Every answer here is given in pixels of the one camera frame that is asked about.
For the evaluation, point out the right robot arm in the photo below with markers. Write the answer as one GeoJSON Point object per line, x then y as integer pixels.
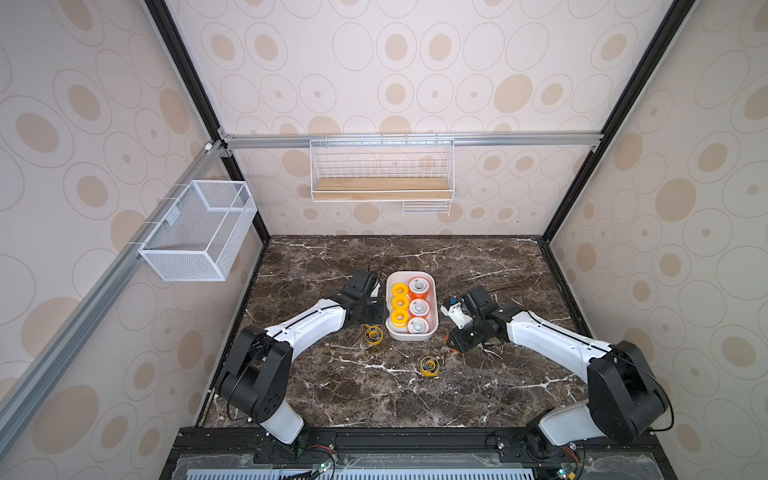
{"type": "Point", "coordinates": [624, 397]}

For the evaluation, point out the aluminium rail left wall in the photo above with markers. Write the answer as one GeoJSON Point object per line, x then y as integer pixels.
{"type": "Point", "coordinates": [27, 396]}

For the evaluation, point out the aluminium rail back wall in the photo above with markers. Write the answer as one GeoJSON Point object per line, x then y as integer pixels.
{"type": "Point", "coordinates": [485, 139]}

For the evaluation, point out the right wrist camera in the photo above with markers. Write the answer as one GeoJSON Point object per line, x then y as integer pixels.
{"type": "Point", "coordinates": [453, 309]}

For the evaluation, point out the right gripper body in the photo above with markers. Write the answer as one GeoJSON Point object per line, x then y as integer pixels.
{"type": "Point", "coordinates": [466, 335]}

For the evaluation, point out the white mesh basket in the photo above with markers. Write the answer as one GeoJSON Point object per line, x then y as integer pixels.
{"type": "Point", "coordinates": [199, 237]}

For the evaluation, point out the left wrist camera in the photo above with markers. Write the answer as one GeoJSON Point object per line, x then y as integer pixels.
{"type": "Point", "coordinates": [376, 291]}

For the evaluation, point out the orange tape roll mid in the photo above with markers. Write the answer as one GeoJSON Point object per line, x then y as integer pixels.
{"type": "Point", "coordinates": [419, 288]}
{"type": "Point", "coordinates": [418, 325]}

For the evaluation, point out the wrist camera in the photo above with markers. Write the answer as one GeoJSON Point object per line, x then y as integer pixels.
{"type": "Point", "coordinates": [376, 291]}
{"type": "Point", "coordinates": [453, 309]}

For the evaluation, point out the yellow tape roll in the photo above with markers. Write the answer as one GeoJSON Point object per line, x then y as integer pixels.
{"type": "Point", "coordinates": [400, 317]}
{"type": "Point", "coordinates": [400, 290]}
{"type": "Point", "coordinates": [401, 302]}

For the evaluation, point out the white plastic storage box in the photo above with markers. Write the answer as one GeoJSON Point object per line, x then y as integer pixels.
{"type": "Point", "coordinates": [401, 334]}

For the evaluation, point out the aluminium rail wall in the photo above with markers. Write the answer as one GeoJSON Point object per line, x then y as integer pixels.
{"type": "Point", "coordinates": [485, 139]}
{"type": "Point", "coordinates": [27, 396]}

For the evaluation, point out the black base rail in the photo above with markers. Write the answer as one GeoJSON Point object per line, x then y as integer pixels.
{"type": "Point", "coordinates": [405, 453]}

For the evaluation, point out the white wire shelf wood board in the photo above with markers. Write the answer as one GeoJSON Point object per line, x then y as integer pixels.
{"type": "Point", "coordinates": [420, 178]}

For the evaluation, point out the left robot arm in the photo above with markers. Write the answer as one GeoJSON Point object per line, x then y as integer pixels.
{"type": "Point", "coordinates": [255, 375]}

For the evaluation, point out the yellow black flat roll lower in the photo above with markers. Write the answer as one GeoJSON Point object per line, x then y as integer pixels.
{"type": "Point", "coordinates": [373, 335]}

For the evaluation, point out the yellow black roll lower centre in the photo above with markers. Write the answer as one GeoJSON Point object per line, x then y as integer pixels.
{"type": "Point", "coordinates": [429, 366]}

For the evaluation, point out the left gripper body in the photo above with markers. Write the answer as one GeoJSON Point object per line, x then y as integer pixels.
{"type": "Point", "coordinates": [370, 311]}

